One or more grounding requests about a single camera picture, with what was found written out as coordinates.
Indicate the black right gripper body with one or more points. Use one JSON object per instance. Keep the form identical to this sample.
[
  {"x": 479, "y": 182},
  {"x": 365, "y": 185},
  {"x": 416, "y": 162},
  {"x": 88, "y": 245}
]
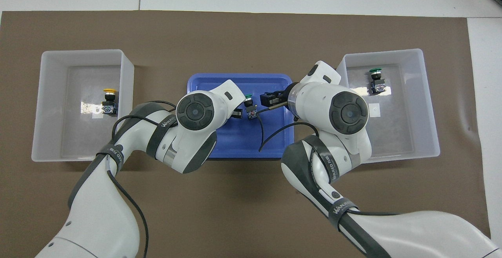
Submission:
[{"x": 286, "y": 98}]

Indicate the green push button switch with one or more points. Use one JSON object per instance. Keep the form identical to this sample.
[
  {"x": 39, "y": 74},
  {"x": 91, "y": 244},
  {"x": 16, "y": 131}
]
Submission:
[
  {"x": 250, "y": 107},
  {"x": 377, "y": 81}
]

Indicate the yellow push button switch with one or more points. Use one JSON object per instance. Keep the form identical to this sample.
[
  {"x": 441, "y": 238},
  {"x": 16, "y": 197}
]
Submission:
[{"x": 110, "y": 103}]

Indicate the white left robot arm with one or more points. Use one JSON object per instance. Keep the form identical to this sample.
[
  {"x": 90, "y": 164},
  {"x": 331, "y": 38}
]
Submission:
[{"x": 196, "y": 113}]

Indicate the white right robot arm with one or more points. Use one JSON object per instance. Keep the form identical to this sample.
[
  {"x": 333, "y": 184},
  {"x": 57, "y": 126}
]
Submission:
[{"x": 345, "y": 113}]

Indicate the blue plastic tray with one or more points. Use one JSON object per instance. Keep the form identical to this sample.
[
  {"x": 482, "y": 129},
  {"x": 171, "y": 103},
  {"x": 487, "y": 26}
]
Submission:
[{"x": 243, "y": 140}]

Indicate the white square sticker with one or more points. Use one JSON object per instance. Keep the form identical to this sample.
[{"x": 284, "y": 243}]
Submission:
[
  {"x": 375, "y": 109},
  {"x": 97, "y": 113}
]

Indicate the brown paper table mat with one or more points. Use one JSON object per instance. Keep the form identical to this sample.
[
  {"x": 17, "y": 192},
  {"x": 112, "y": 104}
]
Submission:
[{"x": 235, "y": 211}]

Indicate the translucent white plastic box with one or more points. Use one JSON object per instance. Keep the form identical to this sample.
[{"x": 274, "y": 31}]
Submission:
[
  {"x": 74, "y": 140},
  {"x": 400, "y": 132}
]

